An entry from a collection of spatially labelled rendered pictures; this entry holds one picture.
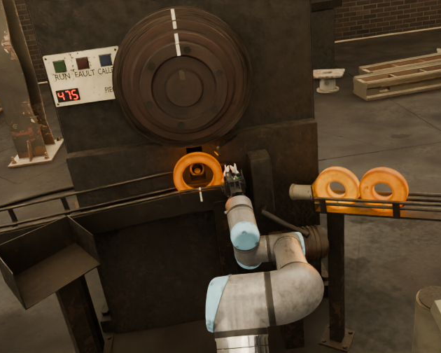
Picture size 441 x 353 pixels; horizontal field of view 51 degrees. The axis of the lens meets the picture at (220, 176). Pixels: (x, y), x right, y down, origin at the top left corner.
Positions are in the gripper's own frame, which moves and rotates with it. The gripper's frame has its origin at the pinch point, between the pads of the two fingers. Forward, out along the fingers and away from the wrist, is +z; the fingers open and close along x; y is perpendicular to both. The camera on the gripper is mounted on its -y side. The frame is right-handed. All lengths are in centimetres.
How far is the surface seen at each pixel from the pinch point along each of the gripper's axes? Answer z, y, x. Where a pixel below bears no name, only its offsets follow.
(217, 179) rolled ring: -3.7, -0.7, 5.3
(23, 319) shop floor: 2, -79, 108
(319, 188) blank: -17.5, 0.6, -29.6
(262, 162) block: -4.4, 5.0, -11.9
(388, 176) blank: -28, 12, -49
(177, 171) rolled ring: -1.7, 4.6, 19.5
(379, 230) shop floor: 27, -88, -83
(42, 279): -34, -5, 68
